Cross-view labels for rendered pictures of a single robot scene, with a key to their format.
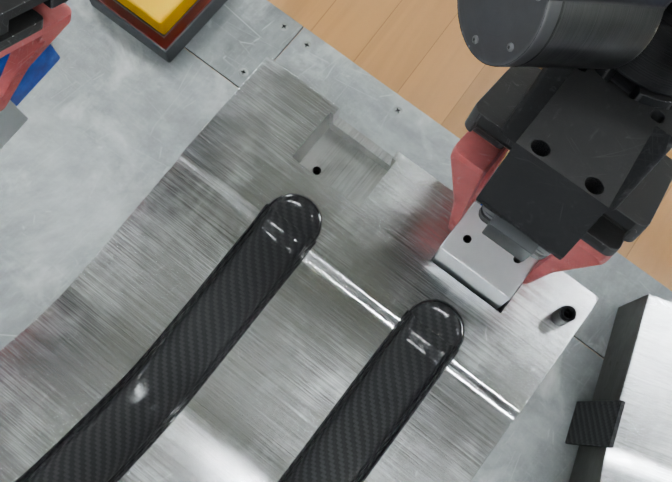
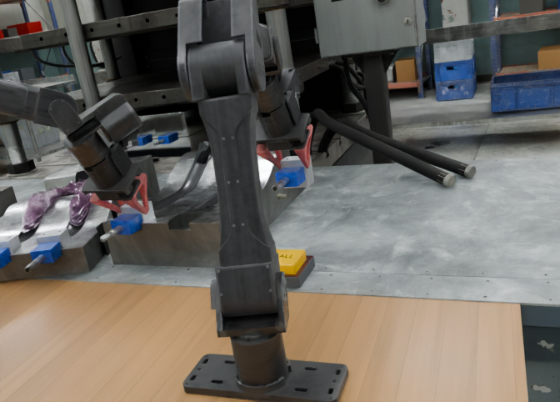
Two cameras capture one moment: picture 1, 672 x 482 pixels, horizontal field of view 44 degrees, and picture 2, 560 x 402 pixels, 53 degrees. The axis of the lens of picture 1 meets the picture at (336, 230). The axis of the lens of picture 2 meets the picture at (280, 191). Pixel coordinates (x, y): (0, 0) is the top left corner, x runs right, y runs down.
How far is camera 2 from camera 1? 1.21 m
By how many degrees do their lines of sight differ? 87
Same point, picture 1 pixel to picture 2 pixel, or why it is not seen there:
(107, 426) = not seen: hidden behind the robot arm
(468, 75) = (145, 298)
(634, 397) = (92, 233)
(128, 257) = not seen: hidden behind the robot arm
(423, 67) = (166, 294)
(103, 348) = not seen: hidden behind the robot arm
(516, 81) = (127, 180)
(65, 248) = (286, 230)
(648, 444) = (89, 229)
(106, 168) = (282, 243)
